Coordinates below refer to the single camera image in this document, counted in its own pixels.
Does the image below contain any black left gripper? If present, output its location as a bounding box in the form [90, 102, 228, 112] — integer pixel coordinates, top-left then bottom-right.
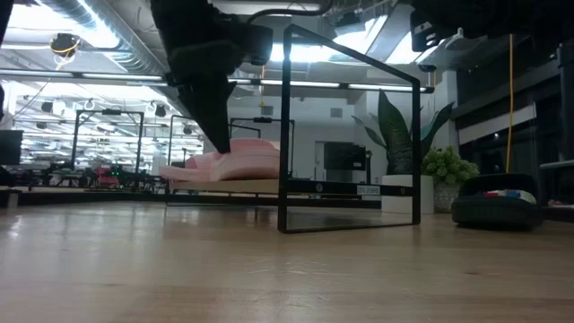
[150, 0, 274, 154]

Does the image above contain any pink slide sandal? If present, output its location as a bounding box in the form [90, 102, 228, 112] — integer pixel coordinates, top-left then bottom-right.
[210, 137, 282, 182]
[159, 153, 223, 183]

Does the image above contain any wooden shelf black metal frame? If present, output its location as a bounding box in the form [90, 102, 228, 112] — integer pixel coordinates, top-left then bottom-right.
[165, 24, 422, 234]

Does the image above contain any black slide sandal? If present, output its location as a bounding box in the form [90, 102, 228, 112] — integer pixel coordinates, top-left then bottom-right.
[451, 173, 544, 231]

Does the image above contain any ceiling light bar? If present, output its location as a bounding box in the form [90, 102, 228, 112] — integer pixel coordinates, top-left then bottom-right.
[228, 78, 435, 94]
[0, 68, 170, 85]

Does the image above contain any teal plant in white pot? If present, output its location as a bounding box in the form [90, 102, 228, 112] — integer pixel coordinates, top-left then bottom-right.
[352, 89, 455, 215]

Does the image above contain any black background monitor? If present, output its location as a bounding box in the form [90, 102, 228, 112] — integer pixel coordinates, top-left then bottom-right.
[0, 129, 24, 167]

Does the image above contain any small green succulent plant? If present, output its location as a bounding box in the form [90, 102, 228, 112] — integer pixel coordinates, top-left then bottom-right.
[421, 146, 481, 214]

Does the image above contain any silver ventilation duct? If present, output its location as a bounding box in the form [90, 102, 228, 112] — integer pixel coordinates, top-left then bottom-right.
[39, 0, 192, 116]

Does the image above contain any black background rig frame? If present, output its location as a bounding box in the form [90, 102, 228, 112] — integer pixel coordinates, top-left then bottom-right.
[70, 109, 145, 177]

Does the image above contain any black wall screen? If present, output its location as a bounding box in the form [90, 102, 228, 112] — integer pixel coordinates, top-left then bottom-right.
[323, 141, 368, 172]

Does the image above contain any black aluminium table frame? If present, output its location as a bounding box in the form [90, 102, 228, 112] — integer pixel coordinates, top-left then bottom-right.
[0, 187, 382, 210]

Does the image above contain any ceiling cable reel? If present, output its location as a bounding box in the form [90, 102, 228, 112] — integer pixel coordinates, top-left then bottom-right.
[48, 31, 83, 60]

